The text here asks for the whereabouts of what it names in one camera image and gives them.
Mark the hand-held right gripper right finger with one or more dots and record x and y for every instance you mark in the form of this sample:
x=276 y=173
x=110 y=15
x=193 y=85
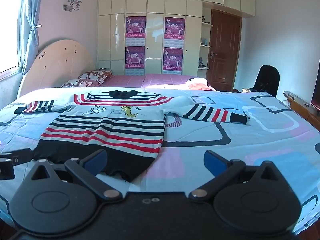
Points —
x=213 y=161

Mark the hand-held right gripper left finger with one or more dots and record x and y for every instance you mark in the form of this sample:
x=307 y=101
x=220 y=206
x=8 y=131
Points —
x=97 y=159

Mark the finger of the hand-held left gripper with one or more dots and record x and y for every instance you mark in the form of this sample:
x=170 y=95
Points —
x=20 y=156

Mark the striped knit sweater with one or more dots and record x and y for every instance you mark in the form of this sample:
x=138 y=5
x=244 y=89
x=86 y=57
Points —
x=105 y=127

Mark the light blue printed blanket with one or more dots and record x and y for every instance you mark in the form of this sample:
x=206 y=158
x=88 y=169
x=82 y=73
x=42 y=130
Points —
x=225 y=135

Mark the orange garment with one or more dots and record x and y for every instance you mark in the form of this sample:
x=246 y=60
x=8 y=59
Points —
x=198 y=87

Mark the wooden stool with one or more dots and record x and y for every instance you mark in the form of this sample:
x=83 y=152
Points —
x=247 y=90

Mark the heart patterned pillow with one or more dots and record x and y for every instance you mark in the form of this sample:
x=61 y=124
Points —
x=73 y=83
x=93 y=76

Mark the white and teal garment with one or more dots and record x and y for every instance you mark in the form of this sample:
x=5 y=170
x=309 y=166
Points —
x=197 y=81

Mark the pink checked bed sheet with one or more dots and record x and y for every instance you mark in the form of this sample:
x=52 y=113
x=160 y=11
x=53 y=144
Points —
x=130 y=80

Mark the stack of books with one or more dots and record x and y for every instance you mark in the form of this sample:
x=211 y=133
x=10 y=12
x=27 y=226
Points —
x=105 y=69

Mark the black chair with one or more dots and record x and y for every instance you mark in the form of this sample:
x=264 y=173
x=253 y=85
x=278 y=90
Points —
x=266 y=80

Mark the cream rounded headboard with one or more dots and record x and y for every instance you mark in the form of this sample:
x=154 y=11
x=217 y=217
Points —
x=57 y=62

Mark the wooden cabinet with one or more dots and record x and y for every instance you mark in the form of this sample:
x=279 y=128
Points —
x=300 y=105

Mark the brown wooden door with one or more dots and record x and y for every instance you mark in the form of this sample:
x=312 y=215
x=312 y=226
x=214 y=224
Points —
x=225 y=50

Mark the cream corner shelf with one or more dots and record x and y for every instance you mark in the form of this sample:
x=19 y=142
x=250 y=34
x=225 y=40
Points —
x=205 y=46

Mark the dark television screen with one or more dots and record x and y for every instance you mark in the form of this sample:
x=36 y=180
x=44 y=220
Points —
x=316 y=92

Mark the window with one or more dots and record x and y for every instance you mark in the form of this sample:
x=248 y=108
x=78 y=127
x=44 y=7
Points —
x=10 y=30

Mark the light blue curtain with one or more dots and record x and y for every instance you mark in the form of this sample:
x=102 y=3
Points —
x=31 y=30

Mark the cream glossy wardrobe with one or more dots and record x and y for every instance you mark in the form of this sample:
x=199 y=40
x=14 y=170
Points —
x=155 y=5

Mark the purple wall poster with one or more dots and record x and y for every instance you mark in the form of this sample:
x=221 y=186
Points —
x=172 y=60
x=135 y=60
x=135 y=28
x=174 y=30

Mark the wall lamp with white shades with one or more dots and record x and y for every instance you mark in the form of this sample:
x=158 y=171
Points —
x=73 y=1

